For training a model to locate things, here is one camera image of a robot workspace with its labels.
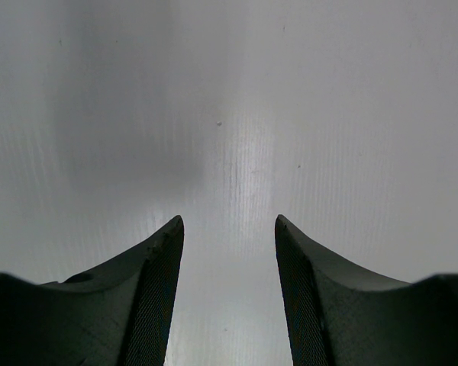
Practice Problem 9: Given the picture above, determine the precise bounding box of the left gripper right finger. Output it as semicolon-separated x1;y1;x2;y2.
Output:
275;216;458;365

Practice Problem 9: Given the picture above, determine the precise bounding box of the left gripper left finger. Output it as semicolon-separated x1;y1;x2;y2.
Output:
0;217;184;365

